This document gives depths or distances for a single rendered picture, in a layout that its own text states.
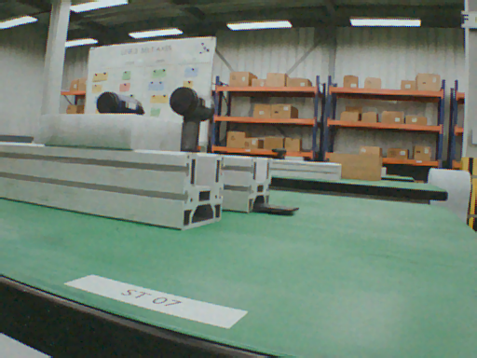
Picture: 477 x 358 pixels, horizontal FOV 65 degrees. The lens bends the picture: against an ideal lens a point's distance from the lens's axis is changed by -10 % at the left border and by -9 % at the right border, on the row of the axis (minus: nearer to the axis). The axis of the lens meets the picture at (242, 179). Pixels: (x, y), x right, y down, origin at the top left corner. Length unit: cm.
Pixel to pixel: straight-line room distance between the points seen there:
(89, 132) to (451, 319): 43
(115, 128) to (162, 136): 7
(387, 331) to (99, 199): 38
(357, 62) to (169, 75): 795
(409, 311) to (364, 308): 3
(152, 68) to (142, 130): 362
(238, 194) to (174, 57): 342
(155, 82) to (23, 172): 349
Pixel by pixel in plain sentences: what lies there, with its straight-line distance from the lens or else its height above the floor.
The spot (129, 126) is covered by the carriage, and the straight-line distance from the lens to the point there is 48.
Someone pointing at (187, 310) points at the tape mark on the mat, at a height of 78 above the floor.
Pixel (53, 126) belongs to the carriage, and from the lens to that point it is 57.
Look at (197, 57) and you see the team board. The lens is 388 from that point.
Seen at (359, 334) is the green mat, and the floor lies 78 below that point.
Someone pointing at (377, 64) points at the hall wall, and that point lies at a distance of 1132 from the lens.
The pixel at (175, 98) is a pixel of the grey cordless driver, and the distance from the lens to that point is 84.
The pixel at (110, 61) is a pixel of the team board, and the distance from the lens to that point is 446.
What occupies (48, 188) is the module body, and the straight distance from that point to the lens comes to 58.
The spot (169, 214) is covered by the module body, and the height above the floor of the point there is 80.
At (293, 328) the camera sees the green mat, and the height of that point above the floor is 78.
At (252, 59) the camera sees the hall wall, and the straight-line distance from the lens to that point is 1209.
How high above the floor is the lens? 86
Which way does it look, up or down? 3 degrees down
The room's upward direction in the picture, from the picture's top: 4 degrees clockwise
